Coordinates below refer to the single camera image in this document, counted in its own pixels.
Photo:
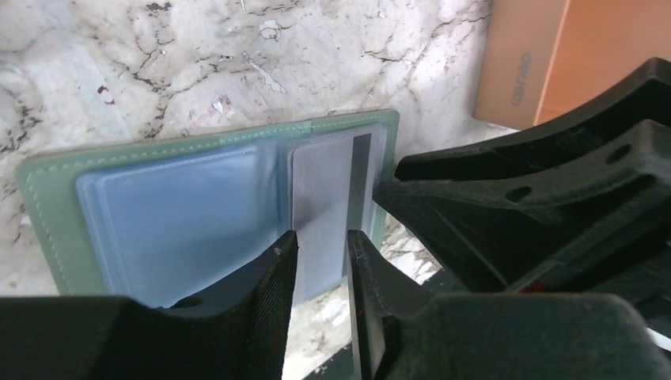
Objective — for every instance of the green card holder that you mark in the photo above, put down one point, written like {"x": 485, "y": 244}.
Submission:
{"x": 159, "y": 221}

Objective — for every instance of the orange plastic file organizer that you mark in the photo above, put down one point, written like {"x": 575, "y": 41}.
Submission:
{"x": 545, "y": 58}

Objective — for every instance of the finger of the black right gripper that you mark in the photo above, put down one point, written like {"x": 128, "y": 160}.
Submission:
{"x": 568, "y": 227}
{"x": 643, "y": 95}

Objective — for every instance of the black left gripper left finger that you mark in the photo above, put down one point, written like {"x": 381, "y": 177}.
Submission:
{"x": 236, "y": 328}

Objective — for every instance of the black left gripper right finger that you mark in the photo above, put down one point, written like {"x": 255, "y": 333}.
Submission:
{"x": 401, "y": 331}

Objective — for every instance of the white card with black stripe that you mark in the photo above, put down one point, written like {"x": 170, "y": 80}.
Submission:
{"x": 325, "y": 175}

